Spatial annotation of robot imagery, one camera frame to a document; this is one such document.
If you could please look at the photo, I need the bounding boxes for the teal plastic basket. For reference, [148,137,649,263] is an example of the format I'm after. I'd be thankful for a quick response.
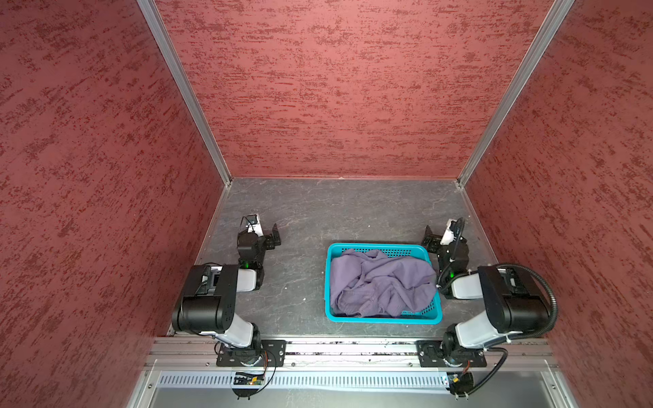
[325,243,443,326]

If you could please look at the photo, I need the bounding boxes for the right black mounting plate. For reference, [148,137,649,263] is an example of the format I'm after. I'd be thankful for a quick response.
[415,340,487,369]

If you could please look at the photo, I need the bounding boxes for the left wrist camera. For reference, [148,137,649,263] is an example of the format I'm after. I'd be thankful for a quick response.
[241,214,264,236]

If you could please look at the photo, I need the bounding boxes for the purple trousers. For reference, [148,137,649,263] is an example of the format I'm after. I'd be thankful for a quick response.
[328,249,438,319]

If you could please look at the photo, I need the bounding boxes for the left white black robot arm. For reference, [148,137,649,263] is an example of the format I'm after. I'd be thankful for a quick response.
[171,214,282,356]

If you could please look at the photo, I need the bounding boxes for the small circuit board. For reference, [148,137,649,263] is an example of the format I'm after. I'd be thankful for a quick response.
[233,372,266,387]
[448,372,474,394]

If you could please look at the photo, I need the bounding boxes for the left aluminium corner post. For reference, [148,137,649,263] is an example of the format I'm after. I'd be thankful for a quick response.
[137,0,233,188]

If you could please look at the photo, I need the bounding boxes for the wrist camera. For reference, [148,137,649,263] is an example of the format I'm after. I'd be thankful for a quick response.
[440,218,465,246]
[241,214,264,236]

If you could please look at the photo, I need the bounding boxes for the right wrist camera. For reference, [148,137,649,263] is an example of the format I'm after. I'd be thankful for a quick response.
[440,218,465,246]

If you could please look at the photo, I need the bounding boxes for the black mounting plate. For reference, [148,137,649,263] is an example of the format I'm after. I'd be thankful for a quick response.
[215,339,287,368]
[415,340,487,369]

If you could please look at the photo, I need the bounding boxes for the aluminium corner post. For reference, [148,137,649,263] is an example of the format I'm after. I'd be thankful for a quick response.
[457,0,575,190]
[137,0,233,188]

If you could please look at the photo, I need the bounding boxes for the right aluminium corner post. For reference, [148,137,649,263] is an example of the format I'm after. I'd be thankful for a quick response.
[457,0,575,190]

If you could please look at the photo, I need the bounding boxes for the left small circuit board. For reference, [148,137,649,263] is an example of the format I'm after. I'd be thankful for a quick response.
[233,372,266,387]

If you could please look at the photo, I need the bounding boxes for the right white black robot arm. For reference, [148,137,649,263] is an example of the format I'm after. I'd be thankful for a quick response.
[417,219,559,369]

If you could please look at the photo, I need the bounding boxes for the white slotted cable duct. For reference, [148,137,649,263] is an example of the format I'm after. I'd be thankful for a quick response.
[156,371,449,394]

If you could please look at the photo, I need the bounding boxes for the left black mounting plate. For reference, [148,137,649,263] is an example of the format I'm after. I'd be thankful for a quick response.
[215,339,287,368]

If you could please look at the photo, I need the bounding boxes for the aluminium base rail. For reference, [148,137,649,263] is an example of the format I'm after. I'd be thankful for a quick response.
[145,335,559,372]

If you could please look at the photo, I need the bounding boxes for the right small circuit board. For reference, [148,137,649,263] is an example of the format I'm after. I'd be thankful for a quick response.
[448,372,474,394]

